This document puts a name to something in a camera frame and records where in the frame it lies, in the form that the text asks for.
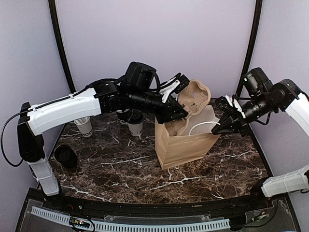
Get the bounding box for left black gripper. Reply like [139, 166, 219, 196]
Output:
[129, 87, 189, 124]

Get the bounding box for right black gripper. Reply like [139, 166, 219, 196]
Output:
[212, 91, 276, 137]

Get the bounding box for brown pulp cup carrier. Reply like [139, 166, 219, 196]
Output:
[165, 80, 211, 136]

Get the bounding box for brown paper bag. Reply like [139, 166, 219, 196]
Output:
[155, 105, 220, 170]

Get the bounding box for white paper coffee cup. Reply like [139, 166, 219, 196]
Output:
[127, 122, 143, 138]

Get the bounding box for stack of black lids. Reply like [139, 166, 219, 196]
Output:
[54, 145, 78, 168]

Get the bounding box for black coffee cup lid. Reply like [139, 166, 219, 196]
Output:
[128, 111, 144, 125]

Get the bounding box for stack of paper cups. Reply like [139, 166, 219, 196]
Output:
[116, 109, 132, 124]

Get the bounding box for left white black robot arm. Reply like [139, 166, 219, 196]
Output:
[17, 78, 189, 211]

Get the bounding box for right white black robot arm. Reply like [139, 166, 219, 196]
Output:
[211, 79, 309, 210]

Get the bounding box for white cup holding straws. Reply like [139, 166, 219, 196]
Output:
[73, 117, 92, 137]

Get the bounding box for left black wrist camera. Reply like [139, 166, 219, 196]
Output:
[124, 61, 156, 91]

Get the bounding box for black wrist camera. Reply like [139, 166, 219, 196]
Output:
[242, 67, 273, 98]
[124, 61, 156, 91]

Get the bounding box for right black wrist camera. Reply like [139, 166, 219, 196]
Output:
[242, 67, 273, 98]

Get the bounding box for right black frame post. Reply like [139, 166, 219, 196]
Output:
[235, 0, 263, 97]

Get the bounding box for black frame post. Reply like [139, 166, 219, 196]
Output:
[235, 0, 263, 97]
[48, 0, 76, 93]

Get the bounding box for grey slotted cable duct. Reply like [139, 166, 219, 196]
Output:
[30, 206, 230, 232]

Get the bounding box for black curved front rail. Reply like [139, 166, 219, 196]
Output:
[26, 187, 288, 218]

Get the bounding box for left black frame post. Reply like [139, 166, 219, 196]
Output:
[48, 0, 76, 93]

